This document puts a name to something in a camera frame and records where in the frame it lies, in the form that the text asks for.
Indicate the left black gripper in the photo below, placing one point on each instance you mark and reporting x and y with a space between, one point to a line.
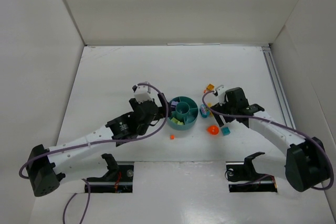
158 107

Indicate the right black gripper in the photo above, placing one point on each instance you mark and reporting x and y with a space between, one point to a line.
219 109

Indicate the lime green lego brick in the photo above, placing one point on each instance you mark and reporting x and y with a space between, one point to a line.
174 120

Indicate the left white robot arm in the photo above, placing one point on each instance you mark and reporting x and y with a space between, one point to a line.
90 156

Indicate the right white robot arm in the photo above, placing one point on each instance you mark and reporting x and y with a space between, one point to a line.
306 164

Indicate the yellow lego piece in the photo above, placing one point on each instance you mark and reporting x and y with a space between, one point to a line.
210 112

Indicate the teal small lego brick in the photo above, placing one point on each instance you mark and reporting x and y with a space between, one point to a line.
225 131

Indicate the amber transparent lego brick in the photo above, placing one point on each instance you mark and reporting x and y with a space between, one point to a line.
210 87

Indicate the blue printed oval lego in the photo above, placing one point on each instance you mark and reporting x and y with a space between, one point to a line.
204 112

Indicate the orange round lego piece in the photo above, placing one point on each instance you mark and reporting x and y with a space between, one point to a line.
213 130

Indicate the teal round divided container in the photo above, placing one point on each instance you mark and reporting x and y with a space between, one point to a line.
185 111

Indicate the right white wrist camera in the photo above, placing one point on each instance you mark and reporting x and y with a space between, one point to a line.
220 93

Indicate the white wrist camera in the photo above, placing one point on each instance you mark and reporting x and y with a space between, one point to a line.
220 93
142 92

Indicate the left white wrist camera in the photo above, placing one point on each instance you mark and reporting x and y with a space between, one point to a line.
142 92

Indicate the aluminium rail right edge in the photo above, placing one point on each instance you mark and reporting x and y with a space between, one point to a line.
278 90

